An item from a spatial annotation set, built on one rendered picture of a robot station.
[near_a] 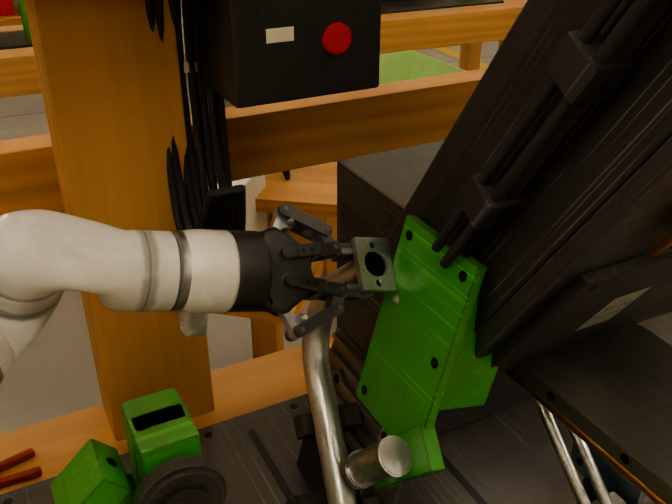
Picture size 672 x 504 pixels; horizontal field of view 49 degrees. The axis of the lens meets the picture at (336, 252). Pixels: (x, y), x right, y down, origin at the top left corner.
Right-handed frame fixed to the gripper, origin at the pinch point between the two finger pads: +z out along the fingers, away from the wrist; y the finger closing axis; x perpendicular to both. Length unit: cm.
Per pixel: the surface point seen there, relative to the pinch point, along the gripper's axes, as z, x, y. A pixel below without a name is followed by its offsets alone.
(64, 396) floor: 9, 197, 17
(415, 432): 2.5, -2.0, -16.4
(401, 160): 14.8, 7.9, 17.1
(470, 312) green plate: 3.7, -11.5, -7.2
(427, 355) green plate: 2.8, -5.5, -9.8
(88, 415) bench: -16, 50, -6
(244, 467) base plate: -1.4, 29.9, -16.7
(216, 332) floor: 64, 195, 36
